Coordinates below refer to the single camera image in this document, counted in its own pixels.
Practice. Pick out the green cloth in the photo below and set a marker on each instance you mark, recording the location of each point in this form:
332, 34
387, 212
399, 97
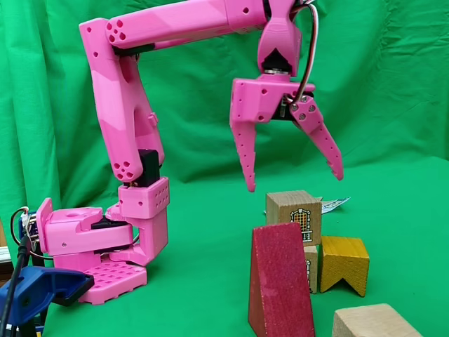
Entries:
386, 105

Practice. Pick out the wooden cube oval window print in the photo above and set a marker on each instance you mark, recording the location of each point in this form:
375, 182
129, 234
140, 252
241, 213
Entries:
372, 323

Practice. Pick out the wooden cube door print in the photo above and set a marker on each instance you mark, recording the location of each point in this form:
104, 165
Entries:
311, 270

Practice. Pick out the paper picture of house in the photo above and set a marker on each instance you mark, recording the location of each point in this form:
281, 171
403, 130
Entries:
333, 206

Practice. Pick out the red triangular wedge block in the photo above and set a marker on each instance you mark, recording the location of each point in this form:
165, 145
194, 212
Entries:
280, 281

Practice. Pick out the blue controller board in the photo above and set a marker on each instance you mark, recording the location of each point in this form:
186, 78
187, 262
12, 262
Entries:
29, 228

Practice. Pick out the wooden cube balcony window print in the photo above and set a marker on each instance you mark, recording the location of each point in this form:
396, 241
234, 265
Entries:
291, 205

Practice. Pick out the blue clamp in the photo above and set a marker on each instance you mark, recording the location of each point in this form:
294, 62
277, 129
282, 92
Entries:
35, 284

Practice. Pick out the yellow notched wooden block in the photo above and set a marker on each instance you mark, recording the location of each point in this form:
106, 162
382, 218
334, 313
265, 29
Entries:
343, 263

